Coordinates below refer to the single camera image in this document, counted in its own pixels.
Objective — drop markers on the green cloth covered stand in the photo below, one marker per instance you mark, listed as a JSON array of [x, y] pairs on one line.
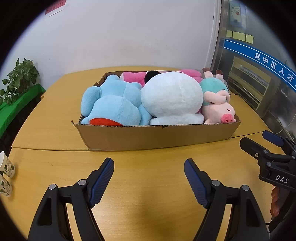
[[16, 109]]

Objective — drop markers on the cartoon poster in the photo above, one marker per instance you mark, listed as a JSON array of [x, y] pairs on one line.
[[237, 14]]

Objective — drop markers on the person's right hand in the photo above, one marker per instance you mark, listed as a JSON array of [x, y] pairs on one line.
[[275, 201]]

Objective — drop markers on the white panda plush toy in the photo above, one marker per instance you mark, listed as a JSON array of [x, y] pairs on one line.
[[172, 97]]

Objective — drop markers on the shelf behind glass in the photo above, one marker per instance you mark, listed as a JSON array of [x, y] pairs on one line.
[[249, 78]]

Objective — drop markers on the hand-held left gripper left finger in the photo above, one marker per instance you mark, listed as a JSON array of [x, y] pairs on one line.
[[101, 183]]

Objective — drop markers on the leaf print paper cup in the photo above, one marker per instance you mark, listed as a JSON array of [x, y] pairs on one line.
[[7, 166], [5, 187]]

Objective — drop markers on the red wall notice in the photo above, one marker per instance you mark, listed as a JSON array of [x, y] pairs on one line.
[[55, 7]]

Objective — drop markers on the yellow sticky note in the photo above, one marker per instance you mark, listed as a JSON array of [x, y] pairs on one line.
[[229, 34], [249, 38], [239, 36]]

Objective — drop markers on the blue banner strip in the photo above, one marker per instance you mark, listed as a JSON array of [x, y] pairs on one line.
[[259, 58]]

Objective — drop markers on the cardboard box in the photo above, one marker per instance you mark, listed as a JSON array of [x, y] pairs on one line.
[[148, 138]]

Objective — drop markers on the green potted plant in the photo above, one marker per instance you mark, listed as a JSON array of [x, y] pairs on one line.
[[20, 78]]

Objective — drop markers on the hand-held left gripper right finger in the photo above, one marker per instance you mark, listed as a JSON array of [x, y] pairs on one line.
[[196, 183]]

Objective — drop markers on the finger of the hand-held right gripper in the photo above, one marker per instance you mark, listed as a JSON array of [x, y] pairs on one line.
[[272, 138], [251, 146]]

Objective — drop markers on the blue plush toy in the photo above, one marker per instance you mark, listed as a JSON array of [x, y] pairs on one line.
[[113, 104]]

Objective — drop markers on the pink pig plush toy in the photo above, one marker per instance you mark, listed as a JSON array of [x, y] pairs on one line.
[[217, 109]]

